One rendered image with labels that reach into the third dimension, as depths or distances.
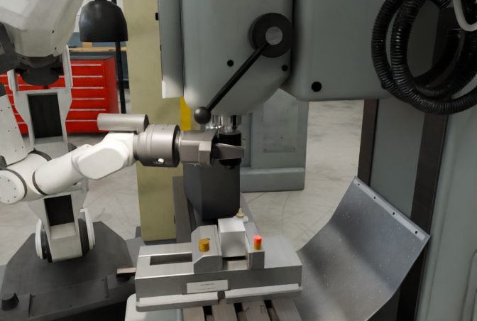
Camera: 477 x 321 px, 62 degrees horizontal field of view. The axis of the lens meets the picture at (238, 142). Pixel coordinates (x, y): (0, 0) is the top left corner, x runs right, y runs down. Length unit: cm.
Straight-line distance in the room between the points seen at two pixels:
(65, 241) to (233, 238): 87
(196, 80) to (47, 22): 44
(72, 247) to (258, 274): 91
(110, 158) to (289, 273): 44
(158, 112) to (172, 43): 182
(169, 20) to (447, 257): 69
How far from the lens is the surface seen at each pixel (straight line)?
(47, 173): 95
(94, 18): 65
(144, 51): 250
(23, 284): 171
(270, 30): 66
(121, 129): 83
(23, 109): 136
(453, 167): 83
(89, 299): 151
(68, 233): 158
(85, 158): 84
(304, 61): 70
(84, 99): 543
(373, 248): 98
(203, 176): 114
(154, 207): 277
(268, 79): 70
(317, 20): 70
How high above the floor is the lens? 148
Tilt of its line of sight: 17 degrees down
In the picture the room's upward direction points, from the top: straight up
